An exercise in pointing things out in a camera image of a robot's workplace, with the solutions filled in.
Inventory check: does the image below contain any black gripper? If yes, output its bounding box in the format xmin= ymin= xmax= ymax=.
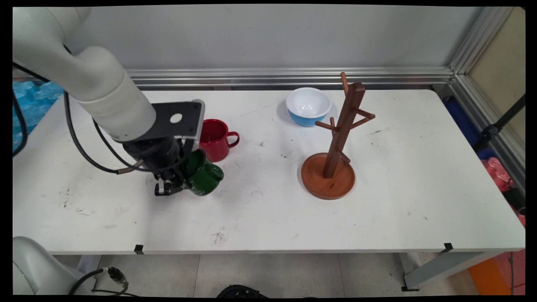
xmin=123 ymin=136 xmax=196 ymax=197

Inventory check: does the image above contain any green enamel mug white print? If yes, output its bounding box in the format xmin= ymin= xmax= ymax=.
xmin=184 ymin=149 xmax=224 ymax=197

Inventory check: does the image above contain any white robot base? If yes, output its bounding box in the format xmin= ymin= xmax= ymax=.
xmin=13 ymin=236 xmax=101 ymax=296

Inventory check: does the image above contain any red enamel mug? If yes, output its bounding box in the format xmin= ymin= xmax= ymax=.
xmin=199 ymin=119 xmax=240 ymax=163

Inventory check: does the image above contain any grey table leg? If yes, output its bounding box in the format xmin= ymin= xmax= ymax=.
xmin=76 ymin=255 xmax=102 ymax=277
xmin=399 ymin=252 xmax=504 ymax=292

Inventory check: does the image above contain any black round object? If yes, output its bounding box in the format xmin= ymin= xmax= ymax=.
xmin=216 ymin=284 xmax=269 ymax=298

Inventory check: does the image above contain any blue bowl white inside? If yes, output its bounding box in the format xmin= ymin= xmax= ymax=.
xmin=286 ymin=87 xmax=332 ymax=127

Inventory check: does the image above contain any wooden mug tree stand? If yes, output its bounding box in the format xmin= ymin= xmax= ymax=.
xmin=301 ymin=72 xmax=376 ymax=200

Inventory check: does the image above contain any light blue foam mat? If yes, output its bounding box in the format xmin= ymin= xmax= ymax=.
xmin=13 ymin=81 xmax=68 ymax=154

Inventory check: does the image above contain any dark blue foam mat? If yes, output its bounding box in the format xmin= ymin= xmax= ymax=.
xmin=444 ymin=97 xmax=495 ymax=160

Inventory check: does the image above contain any black tripod pole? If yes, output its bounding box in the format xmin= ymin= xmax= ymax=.
xmin=473 ymin=94 xmax=526 ymax=152

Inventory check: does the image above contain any orange floor mat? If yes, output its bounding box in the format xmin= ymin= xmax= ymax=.
xmin=468 ymin=256 xmax=513 ymax=296

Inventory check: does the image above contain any red floor mat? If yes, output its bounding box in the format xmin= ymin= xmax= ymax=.
xmin=495 ymin=250 xmax=526 ymax=296

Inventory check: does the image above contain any gripper cable with brass sleeve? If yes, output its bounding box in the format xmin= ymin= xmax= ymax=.
xmin=63 ymin=90 xmax=147 ymax=175

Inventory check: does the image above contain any black cable with metal connector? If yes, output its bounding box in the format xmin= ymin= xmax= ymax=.
xmin=68 ymin=267 xmax=141 ymax=297

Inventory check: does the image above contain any long aluminium frame rail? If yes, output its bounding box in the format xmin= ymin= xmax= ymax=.
xmin=13 ymin=66 xmax=456 ymax=89

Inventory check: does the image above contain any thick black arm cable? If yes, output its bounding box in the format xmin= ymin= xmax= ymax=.
xmin=13 ymin=92 xmax=29 ymax=158

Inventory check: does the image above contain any thin black cable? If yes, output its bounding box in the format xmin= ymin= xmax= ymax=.
xmin=13 ymin=62 xmax=52 ymax=83

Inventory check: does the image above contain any short aluminium frame rail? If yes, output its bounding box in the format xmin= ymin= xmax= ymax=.
xmin=451 ymin=73 xmax=526 ymax=193

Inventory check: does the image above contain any aluminium frame upright post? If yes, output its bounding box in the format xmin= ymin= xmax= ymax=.
xmin=448 ymin=6 xmax=498 ymax=76

